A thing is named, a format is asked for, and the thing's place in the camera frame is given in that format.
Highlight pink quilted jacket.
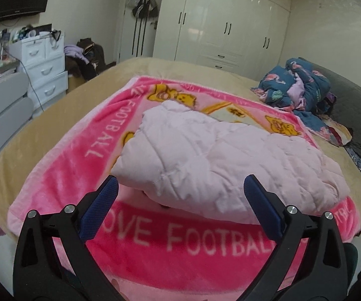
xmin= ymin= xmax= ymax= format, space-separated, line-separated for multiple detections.
xmin=111 ymin=101 xmax=349 ymax=224

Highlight dark clothes pile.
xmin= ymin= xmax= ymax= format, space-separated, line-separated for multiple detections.
xmin=64 ymin=38 xmax=116 ymax=82

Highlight dark grey headboard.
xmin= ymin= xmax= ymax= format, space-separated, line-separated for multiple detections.
xmin=298 ymin=57 xmax=361 ymax=176

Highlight teal floral duvet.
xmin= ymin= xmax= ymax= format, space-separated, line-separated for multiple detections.
xmin=251 ymin=58 xmax=352 ymax=147

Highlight white drawer chest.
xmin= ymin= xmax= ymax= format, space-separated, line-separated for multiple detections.
xmin=8 ymin=31 xmax=68 ymax=113

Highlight white door with hooks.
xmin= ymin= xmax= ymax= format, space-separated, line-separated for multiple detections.
xmin=114 ymin=0 xmax=162 ymax=63

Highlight white glossy wardrobe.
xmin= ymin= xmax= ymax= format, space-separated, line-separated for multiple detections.
xmin=153 ymin=0 xmax=291 ymax=81

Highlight hanging black bags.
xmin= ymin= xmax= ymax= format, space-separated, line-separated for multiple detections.
xmin=127 ymin=0 xmax=159 ymax=20

